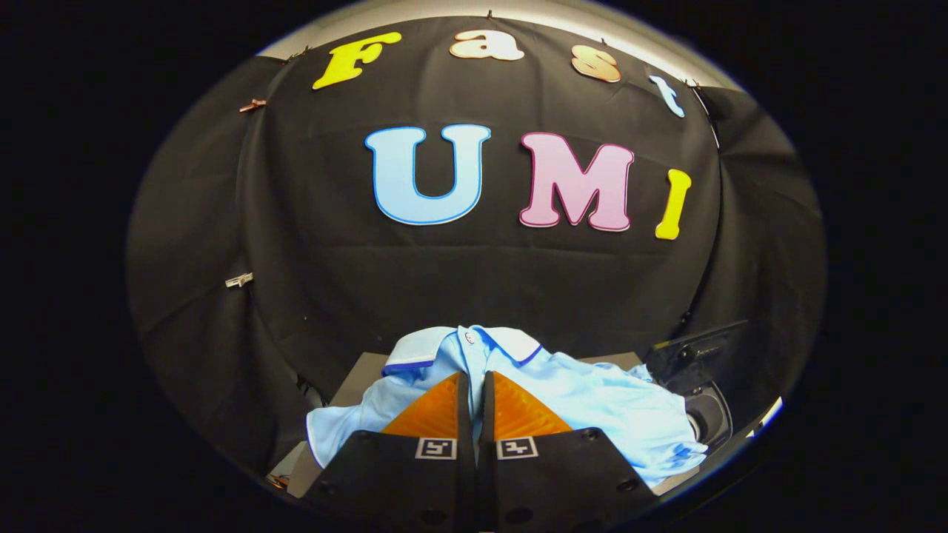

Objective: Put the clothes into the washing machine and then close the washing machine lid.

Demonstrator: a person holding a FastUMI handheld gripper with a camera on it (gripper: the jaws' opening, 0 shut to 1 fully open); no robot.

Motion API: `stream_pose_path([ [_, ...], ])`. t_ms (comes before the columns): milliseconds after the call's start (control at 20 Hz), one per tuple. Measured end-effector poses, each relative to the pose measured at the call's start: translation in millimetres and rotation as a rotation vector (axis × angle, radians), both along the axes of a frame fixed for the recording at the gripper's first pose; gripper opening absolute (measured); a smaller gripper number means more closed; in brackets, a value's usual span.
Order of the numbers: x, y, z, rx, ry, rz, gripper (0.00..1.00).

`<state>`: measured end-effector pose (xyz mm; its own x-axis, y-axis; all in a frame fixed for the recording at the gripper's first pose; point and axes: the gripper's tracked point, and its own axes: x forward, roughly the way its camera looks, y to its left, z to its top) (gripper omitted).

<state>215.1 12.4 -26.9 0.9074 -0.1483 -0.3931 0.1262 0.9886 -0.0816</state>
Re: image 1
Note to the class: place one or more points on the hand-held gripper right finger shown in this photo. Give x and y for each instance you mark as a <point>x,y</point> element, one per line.
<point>487,444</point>

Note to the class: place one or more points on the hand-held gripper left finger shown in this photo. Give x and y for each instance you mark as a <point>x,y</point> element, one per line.
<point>465,444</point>

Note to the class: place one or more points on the light blue polo shirt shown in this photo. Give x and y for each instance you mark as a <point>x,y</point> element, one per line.
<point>615,407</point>

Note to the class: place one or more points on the dark grey washing machine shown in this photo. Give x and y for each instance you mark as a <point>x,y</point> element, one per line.
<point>711,418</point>

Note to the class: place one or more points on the grey cabinet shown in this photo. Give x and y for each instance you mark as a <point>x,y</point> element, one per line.
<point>364,370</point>

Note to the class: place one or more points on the black backdrop cloth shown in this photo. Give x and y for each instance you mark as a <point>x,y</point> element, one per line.
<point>474,281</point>

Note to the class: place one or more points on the silver clip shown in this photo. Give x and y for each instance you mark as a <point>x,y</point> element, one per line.
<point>238,280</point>

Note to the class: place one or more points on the copper clip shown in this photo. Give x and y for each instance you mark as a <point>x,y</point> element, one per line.
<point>252,105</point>

